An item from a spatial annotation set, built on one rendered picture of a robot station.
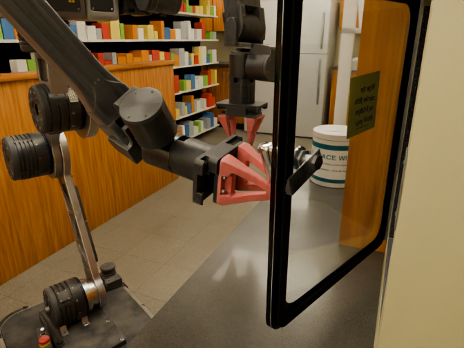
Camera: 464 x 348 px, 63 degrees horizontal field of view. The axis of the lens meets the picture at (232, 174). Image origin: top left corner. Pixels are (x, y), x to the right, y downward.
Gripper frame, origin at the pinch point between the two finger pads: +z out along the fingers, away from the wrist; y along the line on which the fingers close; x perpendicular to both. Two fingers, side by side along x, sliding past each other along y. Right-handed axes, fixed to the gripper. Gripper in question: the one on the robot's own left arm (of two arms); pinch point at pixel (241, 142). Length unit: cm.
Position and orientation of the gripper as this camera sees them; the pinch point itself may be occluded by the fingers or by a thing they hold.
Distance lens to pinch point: 87.7
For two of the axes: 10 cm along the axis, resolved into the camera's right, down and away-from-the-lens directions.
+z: 0.0, 9.4, 3.4
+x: 4.0, -3.1, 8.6
